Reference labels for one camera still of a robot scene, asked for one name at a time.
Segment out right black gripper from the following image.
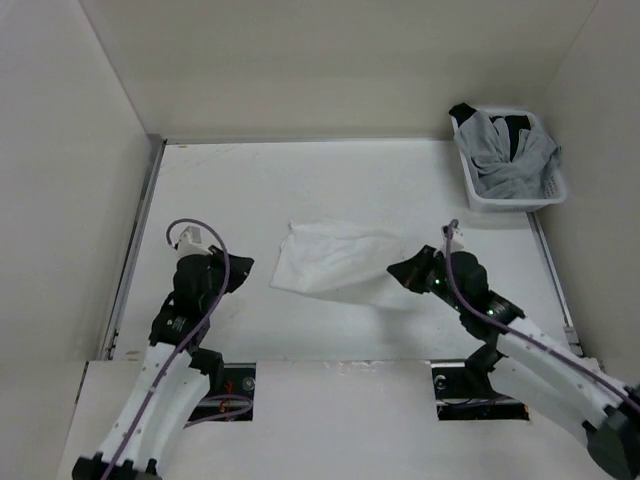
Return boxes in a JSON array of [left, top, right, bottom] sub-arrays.
[[387, 244, 466, 312]]

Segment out white tank top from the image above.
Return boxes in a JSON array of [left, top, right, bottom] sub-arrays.
[[270, 219, 408, 294]]

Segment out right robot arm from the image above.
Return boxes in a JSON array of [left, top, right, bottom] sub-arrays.
[[387, 246, 639, 479]]

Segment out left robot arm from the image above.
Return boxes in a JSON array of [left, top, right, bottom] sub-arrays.
[[72, 246, 254, 479]]

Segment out grey tank top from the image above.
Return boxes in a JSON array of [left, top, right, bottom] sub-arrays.
[[454, 115, 561, 200]]

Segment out black tank top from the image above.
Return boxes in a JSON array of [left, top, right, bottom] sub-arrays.
[[448, 102, 531, 163]]

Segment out white plastic laundry basket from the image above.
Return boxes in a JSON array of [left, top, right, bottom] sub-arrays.
[[450, 107, 567, 213]]

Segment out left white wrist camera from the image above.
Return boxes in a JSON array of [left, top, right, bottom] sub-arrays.
[[176, 226, 209, 258]]

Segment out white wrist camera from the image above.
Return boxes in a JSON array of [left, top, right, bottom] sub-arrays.
[[176, 226, 209, 258], [441, 224, 465, 252]]

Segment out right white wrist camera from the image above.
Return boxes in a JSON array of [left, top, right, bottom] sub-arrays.
[[441, 224, 465, 252]]

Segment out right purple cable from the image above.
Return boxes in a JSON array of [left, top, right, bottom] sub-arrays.
[[442, 218, 640, 409]]

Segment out purple cable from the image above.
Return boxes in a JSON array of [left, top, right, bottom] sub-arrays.
[[442, 218, 640, 409], [99, 217, 254, 480]]

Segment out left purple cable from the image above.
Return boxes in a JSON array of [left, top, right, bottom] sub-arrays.
[[99, 217, 254, 480]]

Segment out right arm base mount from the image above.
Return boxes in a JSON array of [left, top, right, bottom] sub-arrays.
[[431, 361, 530, 422]]

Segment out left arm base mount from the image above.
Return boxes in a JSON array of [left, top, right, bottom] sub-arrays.
[[188, 363, 257, 423]]

